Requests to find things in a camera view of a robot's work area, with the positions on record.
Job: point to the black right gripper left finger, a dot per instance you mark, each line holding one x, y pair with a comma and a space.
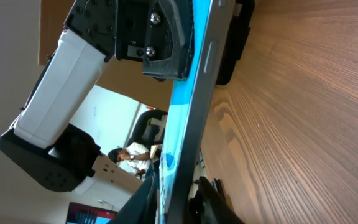
141, 208

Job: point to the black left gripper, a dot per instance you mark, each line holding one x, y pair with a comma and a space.
160, 33

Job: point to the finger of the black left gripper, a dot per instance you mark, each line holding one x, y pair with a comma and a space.
236, 39

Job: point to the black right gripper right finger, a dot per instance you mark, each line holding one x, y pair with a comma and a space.
209, 204

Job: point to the Galaxy S25 smartphone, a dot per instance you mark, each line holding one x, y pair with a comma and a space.
188, 108

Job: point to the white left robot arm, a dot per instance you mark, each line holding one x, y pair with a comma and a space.
42, 141

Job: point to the seated person in background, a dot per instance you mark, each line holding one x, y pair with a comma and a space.
136, 155

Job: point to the red black monitor screen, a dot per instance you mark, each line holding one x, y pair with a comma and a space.
85, 214

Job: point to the black office chair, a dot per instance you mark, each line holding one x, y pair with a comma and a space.
144, 132

